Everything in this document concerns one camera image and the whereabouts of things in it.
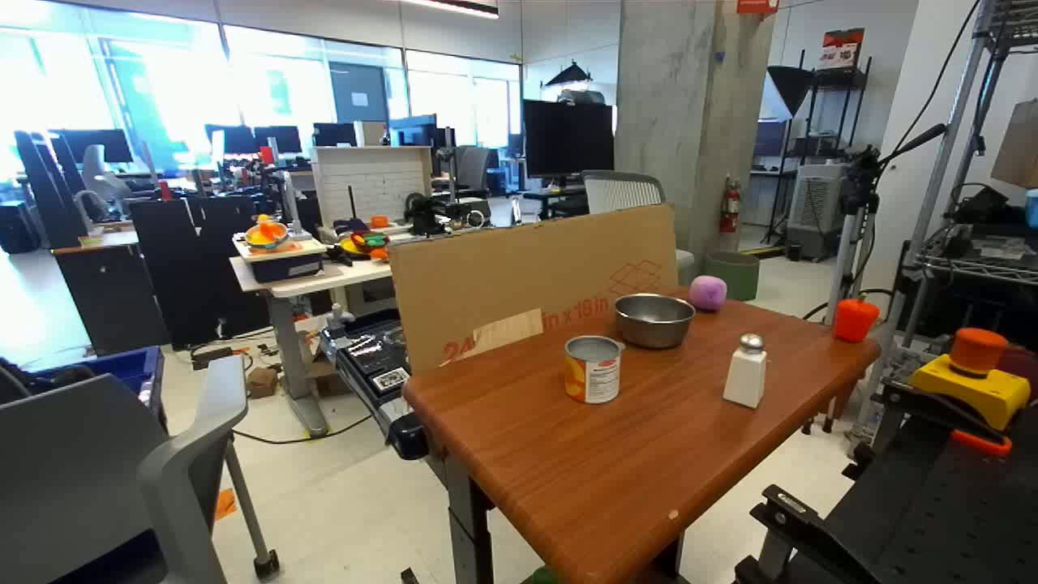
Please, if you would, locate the orange labelled tin can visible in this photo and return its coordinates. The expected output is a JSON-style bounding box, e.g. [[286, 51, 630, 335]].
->
[[562, 330, 630, 409]]

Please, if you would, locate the grey office chair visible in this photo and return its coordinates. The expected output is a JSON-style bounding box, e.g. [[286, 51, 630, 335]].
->
[[0, 353, 283, 584]]

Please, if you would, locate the camera tripod stand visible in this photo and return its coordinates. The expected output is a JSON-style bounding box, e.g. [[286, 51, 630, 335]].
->
[[825, 119, 949, 328]]

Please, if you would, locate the metal bowl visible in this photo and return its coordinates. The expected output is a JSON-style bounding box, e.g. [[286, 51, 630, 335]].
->
[[612, 288, 698, 353]]

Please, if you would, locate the yellow emergency stop button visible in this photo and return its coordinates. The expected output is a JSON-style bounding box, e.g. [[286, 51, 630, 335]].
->
[[908, 325, 1035, 434]]

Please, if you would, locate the purple ball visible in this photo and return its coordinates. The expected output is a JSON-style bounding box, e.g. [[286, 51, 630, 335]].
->
[[687, 273, 728, 316]]

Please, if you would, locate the cardboard panel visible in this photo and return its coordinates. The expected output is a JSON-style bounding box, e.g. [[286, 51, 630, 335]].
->
[[388, 202, 681, 380]]

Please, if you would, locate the white salt shaker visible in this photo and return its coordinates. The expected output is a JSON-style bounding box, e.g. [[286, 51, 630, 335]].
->
[[721, 330, 773, 414]]

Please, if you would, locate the black monitor screen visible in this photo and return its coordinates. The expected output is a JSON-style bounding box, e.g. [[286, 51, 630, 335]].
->
[[518, 99, 616, 182]]

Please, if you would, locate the orange bell pepper toy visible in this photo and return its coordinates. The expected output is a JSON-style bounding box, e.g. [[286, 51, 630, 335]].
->
[[830, 296, 881, 349]]

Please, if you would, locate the green bin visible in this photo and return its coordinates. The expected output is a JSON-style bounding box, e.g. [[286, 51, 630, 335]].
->
[[706, 249, 762, 305]]

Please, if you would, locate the red fire extinguisher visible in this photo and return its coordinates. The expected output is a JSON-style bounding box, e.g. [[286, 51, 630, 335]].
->
[[718, 177, 746, 238]]

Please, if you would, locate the black metal shelf rack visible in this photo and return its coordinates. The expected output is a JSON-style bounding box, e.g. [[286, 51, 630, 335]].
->
[[762, 46, 874, 262]]

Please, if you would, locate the tray with colourful toys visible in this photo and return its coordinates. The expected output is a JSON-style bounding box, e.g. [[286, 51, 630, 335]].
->
[[234, 211, 329, 286]]

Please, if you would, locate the whiteboard panel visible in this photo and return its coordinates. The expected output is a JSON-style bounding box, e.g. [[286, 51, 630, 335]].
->
[[310, 142, 433, 227]]

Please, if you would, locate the white desk with legs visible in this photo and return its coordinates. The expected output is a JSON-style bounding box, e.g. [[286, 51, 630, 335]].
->
[[227, 254, 396, 441]]

